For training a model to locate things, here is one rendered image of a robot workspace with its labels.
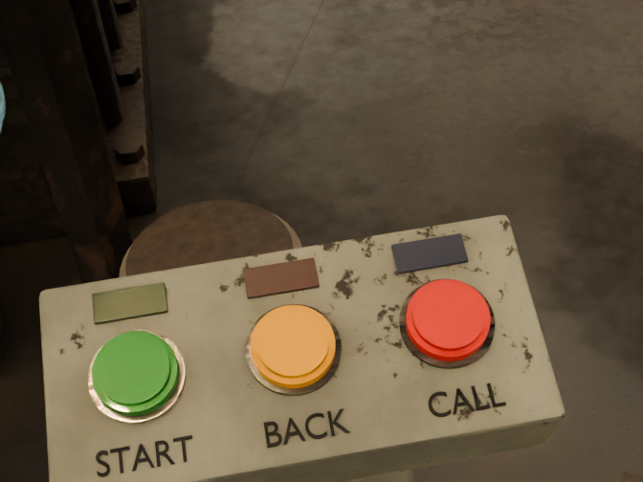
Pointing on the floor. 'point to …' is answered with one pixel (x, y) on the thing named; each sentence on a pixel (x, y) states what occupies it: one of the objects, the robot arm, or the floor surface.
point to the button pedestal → (504, 276)
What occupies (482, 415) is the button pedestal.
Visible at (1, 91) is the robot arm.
